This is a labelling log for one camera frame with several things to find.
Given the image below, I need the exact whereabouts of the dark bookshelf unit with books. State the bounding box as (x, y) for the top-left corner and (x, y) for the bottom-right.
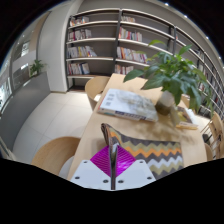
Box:
(65, 7), (224, 118)

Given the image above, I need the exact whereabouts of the yellow-green book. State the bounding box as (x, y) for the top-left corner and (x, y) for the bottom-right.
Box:
(170, 105), (200, 131)

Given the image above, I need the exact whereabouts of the wooden slatted rack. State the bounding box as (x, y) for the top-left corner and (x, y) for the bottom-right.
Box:
(201, 111), (224, 160)

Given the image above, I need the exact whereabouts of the large white book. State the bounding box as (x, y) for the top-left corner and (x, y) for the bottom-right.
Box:
(97, 88), (160, 123)

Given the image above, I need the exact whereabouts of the round wooden chair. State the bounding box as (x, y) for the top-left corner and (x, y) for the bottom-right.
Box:
(203, 143), (214, 163)
(84, 75), (111, 111)
(30, 136), (82, 179)

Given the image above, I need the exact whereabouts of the small green ledge plant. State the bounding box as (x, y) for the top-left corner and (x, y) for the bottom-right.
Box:
(29, 59), (46, 78)

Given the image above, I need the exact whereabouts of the green potted plant, white vase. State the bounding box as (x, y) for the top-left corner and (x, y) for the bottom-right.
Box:
(123, 39), (214, 118)

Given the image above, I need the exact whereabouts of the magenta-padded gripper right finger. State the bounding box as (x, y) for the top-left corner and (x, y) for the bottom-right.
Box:
(115, 144), (158, 191)

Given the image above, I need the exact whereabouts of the zigzag striped brown towel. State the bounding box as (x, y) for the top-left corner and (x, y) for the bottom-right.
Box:
(100, 122), (185, 191)

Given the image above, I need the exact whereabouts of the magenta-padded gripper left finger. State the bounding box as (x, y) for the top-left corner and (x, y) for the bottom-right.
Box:
(69, 143), (114, 191)

